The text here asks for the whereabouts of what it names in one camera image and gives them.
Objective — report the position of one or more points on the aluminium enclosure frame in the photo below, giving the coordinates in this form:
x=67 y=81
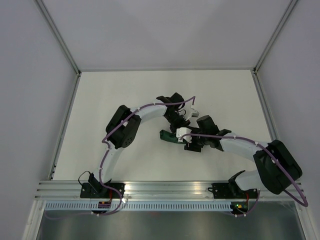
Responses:
x=279 y=39

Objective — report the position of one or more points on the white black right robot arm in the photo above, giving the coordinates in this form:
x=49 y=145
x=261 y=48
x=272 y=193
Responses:
x=275 y=167

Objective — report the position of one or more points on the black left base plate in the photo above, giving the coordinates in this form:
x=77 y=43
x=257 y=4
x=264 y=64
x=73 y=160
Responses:
x=88 y=192

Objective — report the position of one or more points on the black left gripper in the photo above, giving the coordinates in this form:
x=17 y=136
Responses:
x=183 y=123

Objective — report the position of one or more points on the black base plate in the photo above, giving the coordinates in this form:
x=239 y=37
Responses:
x=224 y=190
x=88 y=192

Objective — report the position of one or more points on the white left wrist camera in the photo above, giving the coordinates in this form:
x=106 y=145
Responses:
x=191 y=112

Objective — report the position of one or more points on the aluminium mounting rail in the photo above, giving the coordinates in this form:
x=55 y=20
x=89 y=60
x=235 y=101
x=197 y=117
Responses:
x=133 y=190

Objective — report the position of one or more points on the dark green cloth napkin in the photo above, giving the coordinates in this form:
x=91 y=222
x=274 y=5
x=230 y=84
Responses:
x=169 y=137

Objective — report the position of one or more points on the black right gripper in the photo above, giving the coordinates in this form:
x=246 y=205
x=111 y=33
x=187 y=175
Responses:
x=190 y=146

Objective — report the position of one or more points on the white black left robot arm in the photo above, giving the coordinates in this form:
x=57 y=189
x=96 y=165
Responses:
x=122 y=130

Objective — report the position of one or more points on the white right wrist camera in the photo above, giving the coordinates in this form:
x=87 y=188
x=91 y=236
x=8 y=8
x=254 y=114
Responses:
x=183 y=135

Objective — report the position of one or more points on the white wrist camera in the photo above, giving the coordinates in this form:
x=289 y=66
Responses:
x=183 y=135
x=191 y=112

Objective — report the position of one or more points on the white slotted cable duct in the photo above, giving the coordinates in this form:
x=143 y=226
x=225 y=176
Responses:
x=167 y=206

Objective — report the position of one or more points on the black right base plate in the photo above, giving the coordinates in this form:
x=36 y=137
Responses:
x=224 y=190

